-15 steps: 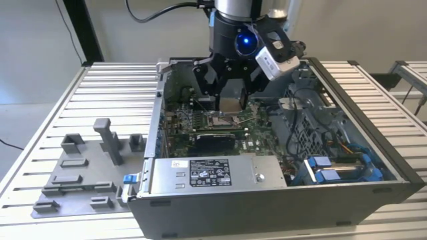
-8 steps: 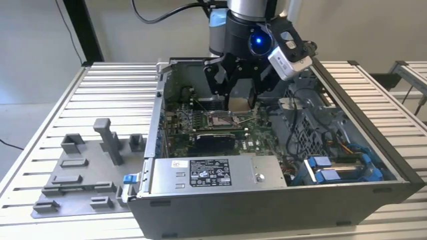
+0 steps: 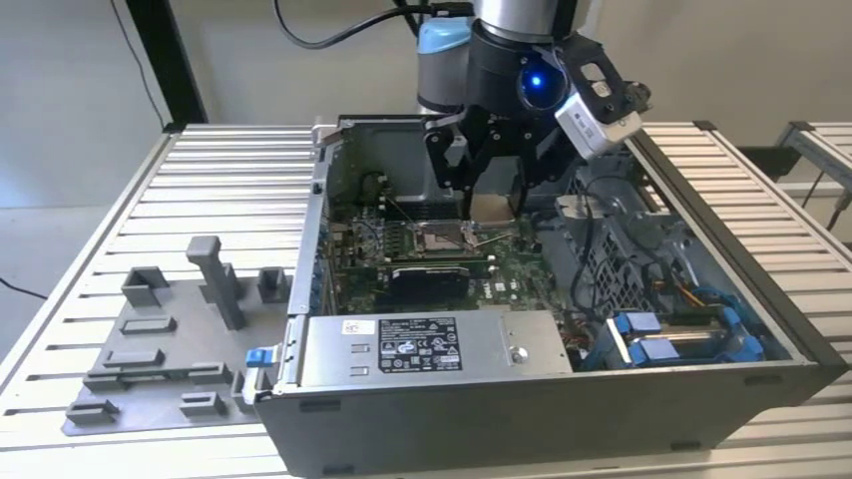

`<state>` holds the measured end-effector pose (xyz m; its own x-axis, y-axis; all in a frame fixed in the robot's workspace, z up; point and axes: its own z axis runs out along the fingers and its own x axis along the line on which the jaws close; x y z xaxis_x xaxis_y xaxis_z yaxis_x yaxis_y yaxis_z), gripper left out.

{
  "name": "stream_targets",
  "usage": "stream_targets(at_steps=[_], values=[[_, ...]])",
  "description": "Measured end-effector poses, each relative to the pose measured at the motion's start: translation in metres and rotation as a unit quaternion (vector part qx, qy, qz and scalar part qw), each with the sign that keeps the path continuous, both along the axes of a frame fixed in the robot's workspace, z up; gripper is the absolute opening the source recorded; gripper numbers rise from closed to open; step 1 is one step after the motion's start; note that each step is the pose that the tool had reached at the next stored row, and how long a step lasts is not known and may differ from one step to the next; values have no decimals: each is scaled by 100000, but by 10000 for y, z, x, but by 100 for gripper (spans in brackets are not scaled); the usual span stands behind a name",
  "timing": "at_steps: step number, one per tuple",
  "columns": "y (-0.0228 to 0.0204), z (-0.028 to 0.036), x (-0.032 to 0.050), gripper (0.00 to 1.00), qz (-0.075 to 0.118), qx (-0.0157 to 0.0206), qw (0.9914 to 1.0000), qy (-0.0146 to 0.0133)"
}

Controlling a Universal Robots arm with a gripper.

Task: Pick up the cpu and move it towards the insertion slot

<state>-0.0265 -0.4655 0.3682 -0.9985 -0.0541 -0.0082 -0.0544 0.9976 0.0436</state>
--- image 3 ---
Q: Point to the black graphics card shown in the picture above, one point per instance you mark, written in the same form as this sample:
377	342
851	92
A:
429	289

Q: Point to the grey plastic parts rack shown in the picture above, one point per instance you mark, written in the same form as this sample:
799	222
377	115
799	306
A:
173	349

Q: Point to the blue disk carrier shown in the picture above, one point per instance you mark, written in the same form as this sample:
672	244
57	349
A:
655	351
637	322

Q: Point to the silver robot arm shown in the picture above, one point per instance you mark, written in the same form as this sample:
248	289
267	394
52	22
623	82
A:
439	75

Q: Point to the metal locking lever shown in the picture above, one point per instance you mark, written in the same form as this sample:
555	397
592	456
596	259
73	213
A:
489	241

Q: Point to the green motherboard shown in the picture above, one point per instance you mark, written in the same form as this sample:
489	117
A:
519	279

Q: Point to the CPU socket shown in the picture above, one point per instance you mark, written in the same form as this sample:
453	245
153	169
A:
443	239

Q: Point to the dark grey PC case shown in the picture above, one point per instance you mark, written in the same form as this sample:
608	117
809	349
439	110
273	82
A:
532	429

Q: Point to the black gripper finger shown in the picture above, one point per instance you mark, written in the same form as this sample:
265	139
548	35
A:
539	169
439	159

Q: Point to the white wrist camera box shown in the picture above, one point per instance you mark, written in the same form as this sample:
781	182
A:
592	130

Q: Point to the silver square CPU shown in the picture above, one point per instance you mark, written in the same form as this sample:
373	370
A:
493	212

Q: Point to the black upright post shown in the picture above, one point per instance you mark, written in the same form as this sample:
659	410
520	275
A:
167	60

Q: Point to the blue case latch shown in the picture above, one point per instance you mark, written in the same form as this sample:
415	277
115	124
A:
257	359

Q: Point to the metal slat side table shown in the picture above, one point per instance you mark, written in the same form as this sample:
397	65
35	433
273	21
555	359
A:
819	144

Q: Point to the silver power supply unit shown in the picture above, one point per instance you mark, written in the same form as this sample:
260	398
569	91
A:
332	349

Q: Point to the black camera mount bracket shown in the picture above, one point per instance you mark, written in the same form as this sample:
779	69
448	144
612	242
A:
585	55

